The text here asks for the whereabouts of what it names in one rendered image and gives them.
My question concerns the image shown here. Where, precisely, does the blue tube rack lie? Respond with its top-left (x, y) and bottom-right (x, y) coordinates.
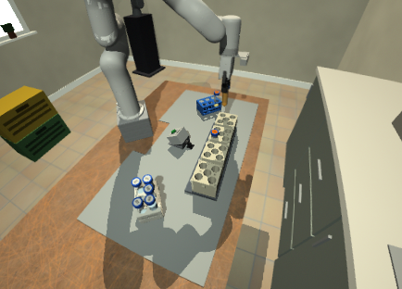
top-left (196, 95), bottom-right (221, 116)

